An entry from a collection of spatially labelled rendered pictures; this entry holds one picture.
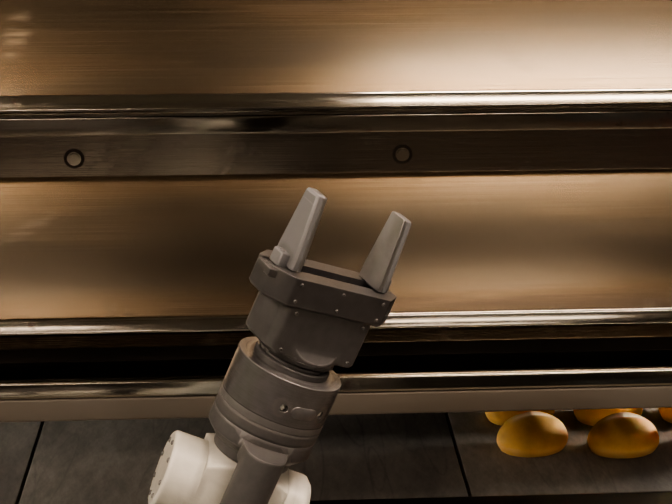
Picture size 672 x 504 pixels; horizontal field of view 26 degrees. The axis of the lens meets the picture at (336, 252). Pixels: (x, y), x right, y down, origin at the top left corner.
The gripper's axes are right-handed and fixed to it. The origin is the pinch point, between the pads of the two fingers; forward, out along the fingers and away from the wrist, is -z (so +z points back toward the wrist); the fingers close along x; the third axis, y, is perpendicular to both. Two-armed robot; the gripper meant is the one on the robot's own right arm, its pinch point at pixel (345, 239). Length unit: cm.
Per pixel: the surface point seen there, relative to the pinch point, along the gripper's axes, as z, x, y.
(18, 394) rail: 39, 0, 45
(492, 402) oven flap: 20, -44, 23
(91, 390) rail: 35, -7, 42
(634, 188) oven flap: -6, -59, 34
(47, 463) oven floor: 61, -21, 72
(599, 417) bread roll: 29, -86, 47
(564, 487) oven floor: 34, -73, 35
